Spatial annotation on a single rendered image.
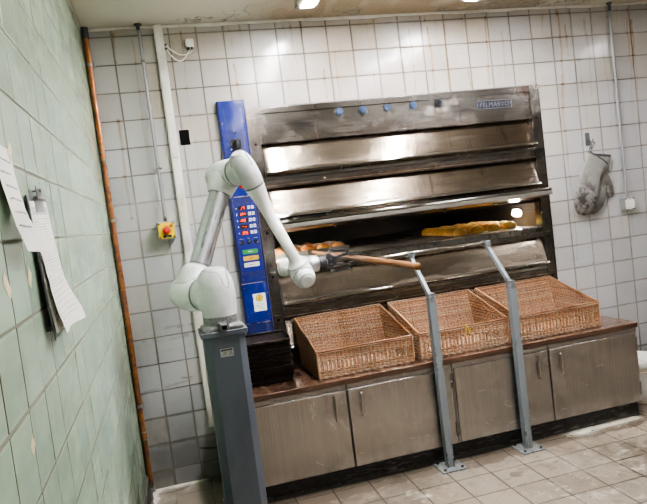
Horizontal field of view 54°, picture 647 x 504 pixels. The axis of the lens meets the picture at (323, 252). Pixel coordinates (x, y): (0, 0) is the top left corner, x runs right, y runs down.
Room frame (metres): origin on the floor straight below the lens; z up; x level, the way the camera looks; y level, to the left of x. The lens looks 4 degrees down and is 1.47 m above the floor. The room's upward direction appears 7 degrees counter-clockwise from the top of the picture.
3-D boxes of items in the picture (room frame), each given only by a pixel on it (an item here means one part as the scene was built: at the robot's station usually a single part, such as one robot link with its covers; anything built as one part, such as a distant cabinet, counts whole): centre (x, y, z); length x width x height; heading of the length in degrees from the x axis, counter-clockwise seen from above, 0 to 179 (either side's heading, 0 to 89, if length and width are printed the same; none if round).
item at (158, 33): (3.58, 0.76, 1.45); 0.05 x 0.02 x 2.30; 104
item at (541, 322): (3.83, -1.25, 0.72); 0.56 x 0.49 x 0.28; 105
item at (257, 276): (4.58, 0.65, 1.07); 1.93 x 0.16 x 2.15; 14
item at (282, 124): (3.96, -0.58, 1.99); 1.80 x 0.08 x 0.21; 104
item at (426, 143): (3.94, -0.59, 1.80); 1.79 x 0.11 x 0.19; 104
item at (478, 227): (4.51, -1.05, 1.21); 0.61 x 0.48 x 0.06; 14
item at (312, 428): (3.63, -0.55, 0.29); 2.42 x 0.56 x 0.58; 104
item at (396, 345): (3.54, -0.10, 0.72); 0.56 x 0.49 x 0.28; 105
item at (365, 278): (3.94, -0.59, 1.02); 1.79 x 0.11 x 0.19; 104
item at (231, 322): (2.77, 0.48, 1.03); 0.22 x 0.18 x 0.06; 14
